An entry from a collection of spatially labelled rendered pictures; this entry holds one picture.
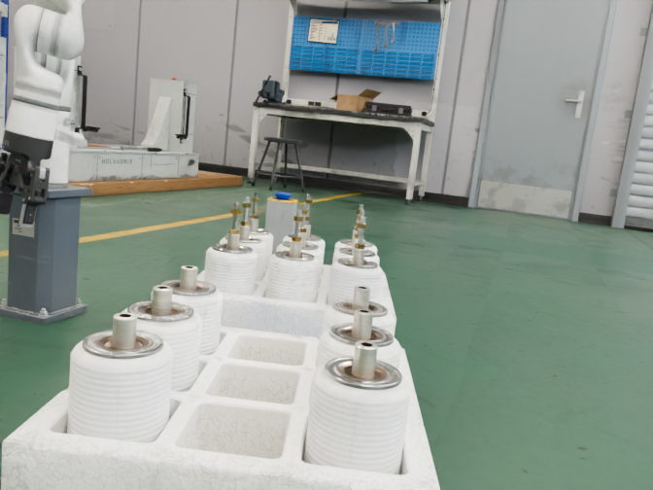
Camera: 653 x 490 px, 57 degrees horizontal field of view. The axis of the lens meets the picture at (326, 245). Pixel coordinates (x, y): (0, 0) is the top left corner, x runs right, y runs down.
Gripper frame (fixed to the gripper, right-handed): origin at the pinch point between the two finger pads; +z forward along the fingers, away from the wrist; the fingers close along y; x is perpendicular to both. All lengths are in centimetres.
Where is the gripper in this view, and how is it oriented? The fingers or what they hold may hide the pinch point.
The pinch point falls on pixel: (14, 217)
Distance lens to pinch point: 116.0
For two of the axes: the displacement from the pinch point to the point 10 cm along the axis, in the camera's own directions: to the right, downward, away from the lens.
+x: 6.2, 0.6, 7.8
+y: 7.4, 2.7, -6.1
